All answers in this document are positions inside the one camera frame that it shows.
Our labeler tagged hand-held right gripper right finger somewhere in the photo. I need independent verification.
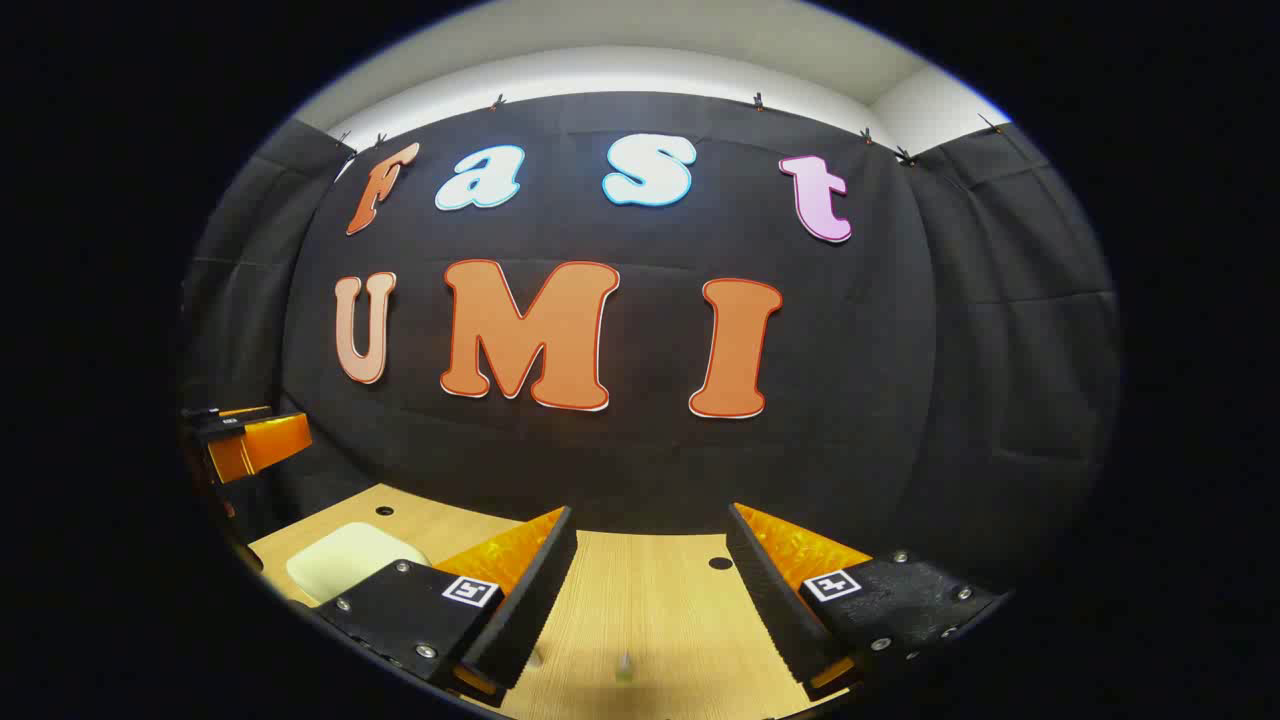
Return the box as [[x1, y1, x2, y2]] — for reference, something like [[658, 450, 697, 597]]
[[725, 502, 1009, 703]]

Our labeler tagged pale yellow suitcase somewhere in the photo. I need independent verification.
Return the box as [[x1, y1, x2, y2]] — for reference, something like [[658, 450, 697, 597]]
[[286, 521, 433, 606]]

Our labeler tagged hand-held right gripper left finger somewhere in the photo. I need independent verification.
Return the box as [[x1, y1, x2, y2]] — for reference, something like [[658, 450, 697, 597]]
[[315, 504, 581, 707]]

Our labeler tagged black backdrop cloth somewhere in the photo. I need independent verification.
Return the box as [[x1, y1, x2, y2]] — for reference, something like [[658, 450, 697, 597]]
[[178, 90, 1126, 591]]

